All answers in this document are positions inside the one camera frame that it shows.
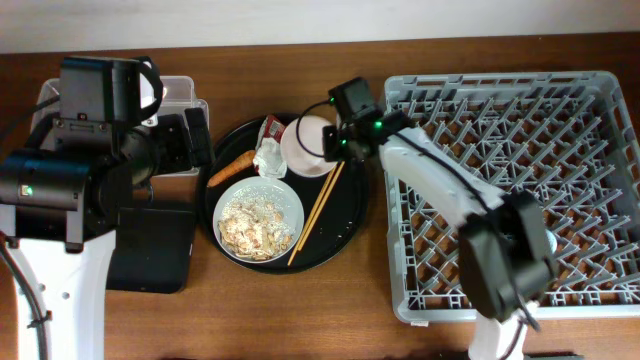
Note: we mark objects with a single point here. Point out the grey dishwasher rack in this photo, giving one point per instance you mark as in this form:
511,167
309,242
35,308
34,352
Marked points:
567,138

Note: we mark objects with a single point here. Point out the white napkin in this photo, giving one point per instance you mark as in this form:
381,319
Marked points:
268,161

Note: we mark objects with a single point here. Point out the white pink bowl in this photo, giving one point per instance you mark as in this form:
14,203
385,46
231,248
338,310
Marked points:
308,135

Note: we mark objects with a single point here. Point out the food scraps and rice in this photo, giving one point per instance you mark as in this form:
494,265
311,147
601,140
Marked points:
254,229

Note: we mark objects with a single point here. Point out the clear plastic bin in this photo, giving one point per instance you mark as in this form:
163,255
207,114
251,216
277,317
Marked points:
179,94

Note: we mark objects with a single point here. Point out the orange carrot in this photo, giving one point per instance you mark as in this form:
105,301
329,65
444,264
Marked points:
241,163

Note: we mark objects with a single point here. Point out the red snack wrapper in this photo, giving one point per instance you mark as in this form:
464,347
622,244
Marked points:
271,128

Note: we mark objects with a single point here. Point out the grey plate with food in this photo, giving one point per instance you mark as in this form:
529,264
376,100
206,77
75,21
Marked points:
276,191

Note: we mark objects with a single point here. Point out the round black serving tray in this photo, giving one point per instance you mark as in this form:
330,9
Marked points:
343,213

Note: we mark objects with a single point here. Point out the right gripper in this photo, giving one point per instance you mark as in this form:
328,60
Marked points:
332,149

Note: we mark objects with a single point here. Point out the black rectangular tray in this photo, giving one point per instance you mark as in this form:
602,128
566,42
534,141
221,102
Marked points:
153,248

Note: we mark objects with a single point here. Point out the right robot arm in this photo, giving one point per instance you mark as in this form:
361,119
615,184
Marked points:
505,250

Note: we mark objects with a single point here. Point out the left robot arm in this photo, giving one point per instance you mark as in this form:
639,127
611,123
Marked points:
70,227

